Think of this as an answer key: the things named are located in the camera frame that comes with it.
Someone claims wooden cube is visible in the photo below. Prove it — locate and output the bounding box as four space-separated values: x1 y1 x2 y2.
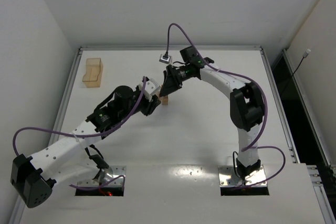
160 96 169 105

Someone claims translucent amber plastic box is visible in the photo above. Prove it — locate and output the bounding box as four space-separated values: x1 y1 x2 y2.
82 58 103 88

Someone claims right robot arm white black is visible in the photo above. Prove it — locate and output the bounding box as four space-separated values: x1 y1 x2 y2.
160 46 267 179

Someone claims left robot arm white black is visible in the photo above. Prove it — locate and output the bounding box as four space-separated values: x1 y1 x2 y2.
10 80 161 208

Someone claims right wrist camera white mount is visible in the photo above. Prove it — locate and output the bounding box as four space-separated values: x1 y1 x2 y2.
159 53 172 65

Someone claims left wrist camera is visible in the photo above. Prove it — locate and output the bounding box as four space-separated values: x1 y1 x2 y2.
138 77 161 101

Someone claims aluminium table frame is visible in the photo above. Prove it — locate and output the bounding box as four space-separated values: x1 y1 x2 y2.
7 45 336 224

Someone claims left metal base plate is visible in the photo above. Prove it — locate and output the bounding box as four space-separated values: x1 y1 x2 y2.
84 166 126 188

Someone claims metal base plate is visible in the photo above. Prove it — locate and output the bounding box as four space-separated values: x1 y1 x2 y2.
84 166 126 188
218 166 267 188

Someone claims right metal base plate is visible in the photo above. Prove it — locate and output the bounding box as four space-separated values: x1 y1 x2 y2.
218 166 267 188

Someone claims black cable with white plug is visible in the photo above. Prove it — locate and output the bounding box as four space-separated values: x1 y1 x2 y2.
280 48 312 96

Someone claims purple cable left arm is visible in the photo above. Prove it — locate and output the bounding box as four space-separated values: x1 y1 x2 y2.
13 76 148 191

